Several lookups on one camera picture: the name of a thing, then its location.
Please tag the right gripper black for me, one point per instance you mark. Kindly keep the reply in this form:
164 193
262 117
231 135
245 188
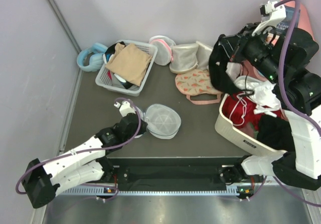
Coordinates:
234 44

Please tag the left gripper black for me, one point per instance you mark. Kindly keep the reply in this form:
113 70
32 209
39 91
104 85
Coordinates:
143 128

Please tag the white mesh laundry bag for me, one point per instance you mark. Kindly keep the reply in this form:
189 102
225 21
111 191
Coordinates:
162 121

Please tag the white satin bra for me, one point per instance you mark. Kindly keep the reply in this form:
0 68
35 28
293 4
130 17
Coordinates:
259 92

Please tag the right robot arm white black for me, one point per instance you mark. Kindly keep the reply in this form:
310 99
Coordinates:
283 63

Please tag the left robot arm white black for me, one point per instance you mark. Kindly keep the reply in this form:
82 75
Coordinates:
45 180

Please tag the cream flat mesh bag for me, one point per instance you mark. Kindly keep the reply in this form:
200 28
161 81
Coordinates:
203 54

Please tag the beige mesh laundry bag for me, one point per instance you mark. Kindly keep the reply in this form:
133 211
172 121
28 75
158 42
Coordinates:
184 58

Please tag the pink patterned round bag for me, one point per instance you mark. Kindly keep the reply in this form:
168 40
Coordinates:
197 82

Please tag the grey plastic laundry basket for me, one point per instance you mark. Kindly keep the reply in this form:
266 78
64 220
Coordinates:
104 81

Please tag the pink trimmed mesh bag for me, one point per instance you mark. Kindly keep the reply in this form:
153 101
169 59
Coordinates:
164 46

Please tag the Nineteen Eighty-Four blue book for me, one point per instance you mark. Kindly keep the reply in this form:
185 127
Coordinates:
284 24

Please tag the red garment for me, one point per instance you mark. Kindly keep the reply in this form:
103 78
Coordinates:
241 110

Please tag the beige folded garment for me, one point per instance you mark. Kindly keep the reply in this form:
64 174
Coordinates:
129 62

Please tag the light blue headphones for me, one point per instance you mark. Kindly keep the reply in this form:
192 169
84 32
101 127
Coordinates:
91 59

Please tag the pink two-tier shelf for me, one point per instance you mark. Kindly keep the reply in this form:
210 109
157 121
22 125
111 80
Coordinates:
302 22

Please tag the cream plastic bin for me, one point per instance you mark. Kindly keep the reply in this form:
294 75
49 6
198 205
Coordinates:
244 138

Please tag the black garment in bin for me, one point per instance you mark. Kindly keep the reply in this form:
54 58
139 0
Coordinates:
275 133

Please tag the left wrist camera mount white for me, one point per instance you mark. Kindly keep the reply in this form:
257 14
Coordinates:
124 107

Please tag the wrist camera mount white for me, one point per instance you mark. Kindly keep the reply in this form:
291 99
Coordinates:
124 107
271 16

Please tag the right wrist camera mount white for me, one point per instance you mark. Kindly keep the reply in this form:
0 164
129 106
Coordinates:
271 16

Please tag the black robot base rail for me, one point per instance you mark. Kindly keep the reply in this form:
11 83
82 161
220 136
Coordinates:
174 174

